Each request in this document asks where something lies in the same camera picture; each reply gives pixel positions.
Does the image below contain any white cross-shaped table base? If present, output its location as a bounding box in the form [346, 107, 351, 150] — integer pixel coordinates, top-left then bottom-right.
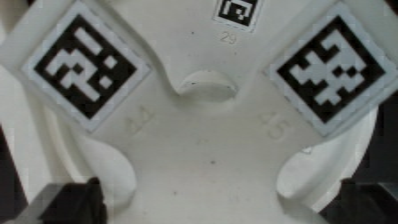
[0, 0, 398, 224]

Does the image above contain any white round table top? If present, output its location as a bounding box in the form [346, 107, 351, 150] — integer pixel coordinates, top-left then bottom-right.
[0, 0, 380, 214]

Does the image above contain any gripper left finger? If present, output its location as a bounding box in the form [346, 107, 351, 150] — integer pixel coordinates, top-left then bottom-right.
[10, 177, 108, 224]

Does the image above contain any white cylindrical table leg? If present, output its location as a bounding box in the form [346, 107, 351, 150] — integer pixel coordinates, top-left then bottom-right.
[179, 70, 238, 103]

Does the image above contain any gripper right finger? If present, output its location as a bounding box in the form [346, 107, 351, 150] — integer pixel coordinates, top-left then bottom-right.
[319, 179, 398, 224]

